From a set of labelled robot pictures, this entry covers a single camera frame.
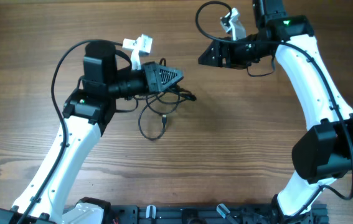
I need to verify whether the black USB cable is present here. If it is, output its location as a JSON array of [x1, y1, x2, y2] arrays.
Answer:
[[131, 57, 197, 141]]

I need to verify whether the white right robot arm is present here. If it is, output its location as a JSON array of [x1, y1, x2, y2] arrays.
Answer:
[[198, 1, 353, 223]]

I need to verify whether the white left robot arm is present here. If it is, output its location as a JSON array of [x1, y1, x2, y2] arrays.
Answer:
[[0, 39, 183, 223]]

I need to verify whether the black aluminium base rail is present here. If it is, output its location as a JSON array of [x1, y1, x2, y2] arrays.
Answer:
[[64, 203, 329, 224]]

